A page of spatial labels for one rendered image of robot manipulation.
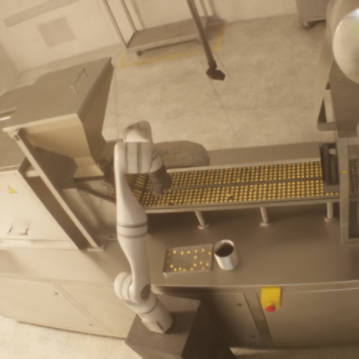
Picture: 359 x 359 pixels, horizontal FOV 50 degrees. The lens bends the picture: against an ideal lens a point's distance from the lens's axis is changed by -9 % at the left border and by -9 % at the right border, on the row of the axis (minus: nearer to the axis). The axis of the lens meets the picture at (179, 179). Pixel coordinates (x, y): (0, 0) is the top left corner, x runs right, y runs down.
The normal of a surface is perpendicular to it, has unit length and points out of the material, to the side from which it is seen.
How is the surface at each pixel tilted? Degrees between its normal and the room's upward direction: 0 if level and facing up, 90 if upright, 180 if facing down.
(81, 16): 90
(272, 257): 0
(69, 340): 0
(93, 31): 90
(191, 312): 0
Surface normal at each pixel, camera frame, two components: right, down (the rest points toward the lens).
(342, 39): -0.19, 0.74
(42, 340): -0.31, -0.68
